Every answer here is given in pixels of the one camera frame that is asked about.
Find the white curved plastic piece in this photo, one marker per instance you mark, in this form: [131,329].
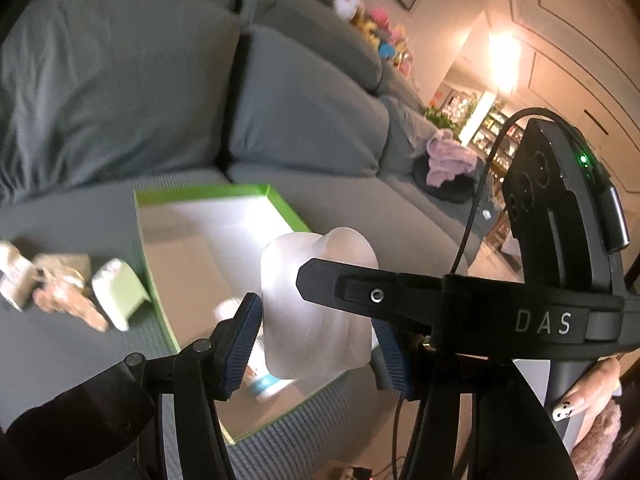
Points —
[115,285]

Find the glowing wall lamp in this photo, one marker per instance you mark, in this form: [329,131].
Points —
[502,57]

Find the blue and white item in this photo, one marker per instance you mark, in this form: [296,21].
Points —
[265,386]

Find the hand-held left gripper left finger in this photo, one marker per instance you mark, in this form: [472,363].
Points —
[244,342]

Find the row of colourful plush toys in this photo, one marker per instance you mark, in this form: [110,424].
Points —
[385,42]

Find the pink cloth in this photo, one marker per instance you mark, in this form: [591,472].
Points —
[450,157]

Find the black round cushion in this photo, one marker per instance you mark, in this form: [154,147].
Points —
[450,193]

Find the grey sofa back cushion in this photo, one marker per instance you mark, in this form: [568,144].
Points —
[300,110]
[100,100]

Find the small white object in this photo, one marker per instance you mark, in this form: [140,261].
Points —
[15,275]

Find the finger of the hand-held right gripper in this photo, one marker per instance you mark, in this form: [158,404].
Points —
[350,287]

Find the green cardboard box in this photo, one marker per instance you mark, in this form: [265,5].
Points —
[200,250]

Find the display shelf with goods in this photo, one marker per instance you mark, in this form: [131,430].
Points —
[492,132]

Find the person's right hand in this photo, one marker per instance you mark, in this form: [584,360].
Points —
[590,392]

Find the flower bouquet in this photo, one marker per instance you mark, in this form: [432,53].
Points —
[442,116]

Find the beige figurine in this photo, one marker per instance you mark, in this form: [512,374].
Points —
[65,285]

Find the grey sofa cushion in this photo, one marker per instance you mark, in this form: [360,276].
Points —
[300,110]
[310,25]
[100,100]

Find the small white item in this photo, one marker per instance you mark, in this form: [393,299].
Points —
[226,310]

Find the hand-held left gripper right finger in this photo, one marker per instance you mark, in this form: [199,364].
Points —
[392,362]

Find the grey sofa top cushion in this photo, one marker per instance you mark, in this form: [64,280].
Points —
[310,25]

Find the translucent frosted plastic block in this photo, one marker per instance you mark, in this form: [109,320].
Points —
[310,320]

